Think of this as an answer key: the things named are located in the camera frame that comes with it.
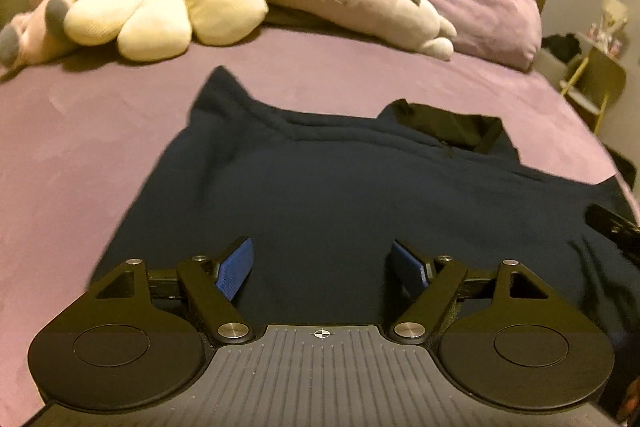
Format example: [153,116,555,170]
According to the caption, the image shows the yellow chair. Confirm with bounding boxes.
[559,46,629,134]

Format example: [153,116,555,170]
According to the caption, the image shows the purple bed blanket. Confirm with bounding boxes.
[0,21,628,413]

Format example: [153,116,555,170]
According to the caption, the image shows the pink plush toy grey feet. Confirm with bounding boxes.
[0,0,127,68]

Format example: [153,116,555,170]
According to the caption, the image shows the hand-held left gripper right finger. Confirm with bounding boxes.
[389,239,554,345]

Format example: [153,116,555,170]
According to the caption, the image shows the navy zip jacket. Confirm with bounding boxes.
[89,66,640,390]

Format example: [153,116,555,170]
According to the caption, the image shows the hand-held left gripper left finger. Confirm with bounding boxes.
[89,235,255,346]

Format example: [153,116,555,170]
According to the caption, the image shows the black cloth on chair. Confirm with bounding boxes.
[541,32,584,64]

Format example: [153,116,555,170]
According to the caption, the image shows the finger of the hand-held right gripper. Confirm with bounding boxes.
[585,203,640,269]

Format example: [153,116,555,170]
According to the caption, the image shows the purple pillow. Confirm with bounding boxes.
[389,0,544,72]

